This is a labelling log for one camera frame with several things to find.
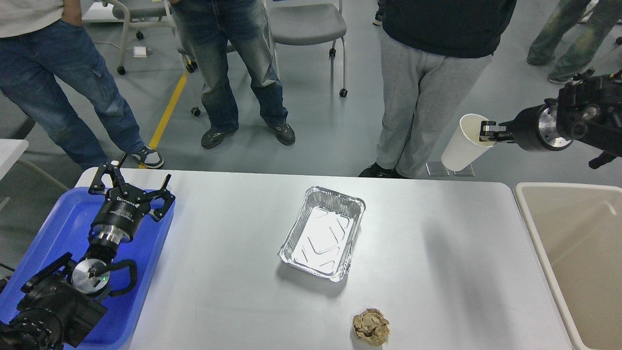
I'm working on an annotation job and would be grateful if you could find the grey office chair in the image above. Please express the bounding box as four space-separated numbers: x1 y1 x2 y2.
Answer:
267 0 348 98

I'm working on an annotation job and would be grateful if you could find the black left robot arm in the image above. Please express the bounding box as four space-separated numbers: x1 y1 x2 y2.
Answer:
1 158 175 350

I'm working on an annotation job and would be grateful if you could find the person in olive trousers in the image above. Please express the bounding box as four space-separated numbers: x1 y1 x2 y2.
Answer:
527 0 622 84

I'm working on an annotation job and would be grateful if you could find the beige plastic bin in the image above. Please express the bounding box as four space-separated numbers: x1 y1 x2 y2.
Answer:
515 182 622 350

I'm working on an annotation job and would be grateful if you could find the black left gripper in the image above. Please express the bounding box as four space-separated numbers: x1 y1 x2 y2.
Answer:
88 154 176 242

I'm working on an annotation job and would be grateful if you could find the floor socket plate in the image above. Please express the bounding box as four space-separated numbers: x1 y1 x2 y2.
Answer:
426 161 449 177
453 164 475 177

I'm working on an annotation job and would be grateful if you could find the crumpled brown paper ball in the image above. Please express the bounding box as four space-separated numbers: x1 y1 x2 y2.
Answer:
352 308 390 347

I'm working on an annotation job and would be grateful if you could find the left floor socket plate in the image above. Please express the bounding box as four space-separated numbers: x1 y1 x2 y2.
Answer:
426 161 449 177

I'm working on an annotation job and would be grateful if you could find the grey chair at left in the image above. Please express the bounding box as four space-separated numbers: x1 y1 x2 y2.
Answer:
95 0 202 118

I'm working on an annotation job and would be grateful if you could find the person in grey sweatpants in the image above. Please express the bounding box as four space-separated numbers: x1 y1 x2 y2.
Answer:
360 0 516 178

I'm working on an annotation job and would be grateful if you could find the person in blue jeans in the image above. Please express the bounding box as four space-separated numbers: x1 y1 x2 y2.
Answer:
0 0 164 169

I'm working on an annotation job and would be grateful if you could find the blue plastic tray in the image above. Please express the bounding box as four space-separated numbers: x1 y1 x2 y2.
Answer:
0 188 176 350

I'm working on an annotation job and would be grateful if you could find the white side table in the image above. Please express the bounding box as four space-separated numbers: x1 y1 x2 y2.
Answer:
0 138 29 179

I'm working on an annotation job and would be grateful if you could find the aluminium foil tray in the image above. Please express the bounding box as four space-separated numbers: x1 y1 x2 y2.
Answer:
278 186 366 283

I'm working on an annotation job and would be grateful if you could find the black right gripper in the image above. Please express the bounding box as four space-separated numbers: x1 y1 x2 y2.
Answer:
479 105 572 152

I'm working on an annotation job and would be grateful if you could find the white paper cup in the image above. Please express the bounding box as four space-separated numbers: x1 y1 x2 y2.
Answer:
441 113 496 171

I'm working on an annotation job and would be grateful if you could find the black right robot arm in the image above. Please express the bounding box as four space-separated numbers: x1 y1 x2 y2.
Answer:
479 70 622 169

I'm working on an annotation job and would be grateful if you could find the right floor socket plate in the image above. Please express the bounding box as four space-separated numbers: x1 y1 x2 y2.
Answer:
453 164 475 177

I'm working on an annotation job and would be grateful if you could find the person in faded jeans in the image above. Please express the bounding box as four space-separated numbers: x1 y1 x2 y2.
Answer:
168 0 296 150

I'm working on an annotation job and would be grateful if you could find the white power adapter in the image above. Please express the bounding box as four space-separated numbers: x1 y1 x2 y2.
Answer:
132 46 148 58

